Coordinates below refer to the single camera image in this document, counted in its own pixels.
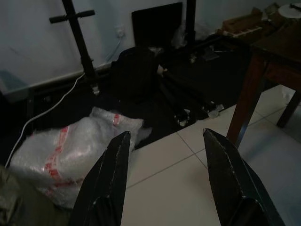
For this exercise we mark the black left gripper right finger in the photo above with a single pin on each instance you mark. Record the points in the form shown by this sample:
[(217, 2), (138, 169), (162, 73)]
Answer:
[(225, 169)]

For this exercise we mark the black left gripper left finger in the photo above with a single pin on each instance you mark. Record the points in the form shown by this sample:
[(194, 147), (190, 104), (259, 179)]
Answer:
[(110, 179)]

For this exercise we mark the bubble wrap bundle red tape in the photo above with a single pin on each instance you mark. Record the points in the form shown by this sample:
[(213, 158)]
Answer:
[(70, 150)]

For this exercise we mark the black floor mat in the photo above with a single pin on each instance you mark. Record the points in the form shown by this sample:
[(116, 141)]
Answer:
[(188, 89)]

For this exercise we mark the olive green cloth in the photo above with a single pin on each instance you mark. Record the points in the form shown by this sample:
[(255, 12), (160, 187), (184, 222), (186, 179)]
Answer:
[(23, 202)]

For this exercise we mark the black bag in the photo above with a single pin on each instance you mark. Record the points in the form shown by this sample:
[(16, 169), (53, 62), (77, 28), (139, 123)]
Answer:
[(136, 70)]

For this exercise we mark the dark wooden table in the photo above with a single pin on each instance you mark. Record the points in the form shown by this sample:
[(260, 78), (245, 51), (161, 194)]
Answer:
[(277, 40)]

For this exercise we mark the open cardboard box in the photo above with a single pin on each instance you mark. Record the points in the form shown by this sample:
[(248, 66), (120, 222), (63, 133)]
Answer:
[(242, 23)]

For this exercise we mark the black stand with crossbar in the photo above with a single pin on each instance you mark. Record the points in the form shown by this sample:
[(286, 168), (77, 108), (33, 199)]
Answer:
[(79, 35)]

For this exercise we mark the black upright pole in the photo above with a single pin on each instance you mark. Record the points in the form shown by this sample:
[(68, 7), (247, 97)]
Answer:
[(190, 21)]

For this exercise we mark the black flat panel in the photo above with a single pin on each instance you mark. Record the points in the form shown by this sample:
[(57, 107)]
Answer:
[(155, 26)]

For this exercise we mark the white round plate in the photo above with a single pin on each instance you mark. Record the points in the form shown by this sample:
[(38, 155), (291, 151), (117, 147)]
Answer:
[(290, 10)]

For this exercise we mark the white wall socket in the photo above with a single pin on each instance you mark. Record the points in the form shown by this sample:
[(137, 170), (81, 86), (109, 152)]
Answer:
[(120, 30)]

